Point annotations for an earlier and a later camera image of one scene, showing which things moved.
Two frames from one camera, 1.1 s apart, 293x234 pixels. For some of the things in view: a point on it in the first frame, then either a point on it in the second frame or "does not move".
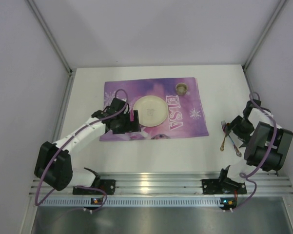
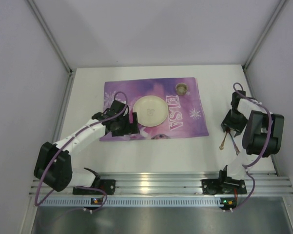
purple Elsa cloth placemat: (165, 88) → (186, 116)
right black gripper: (233, 126) → (233, 125)
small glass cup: (181, 88) does not move
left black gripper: (132, 122) does not move
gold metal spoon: (222, 147) does not move
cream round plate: (152, 110) does not move
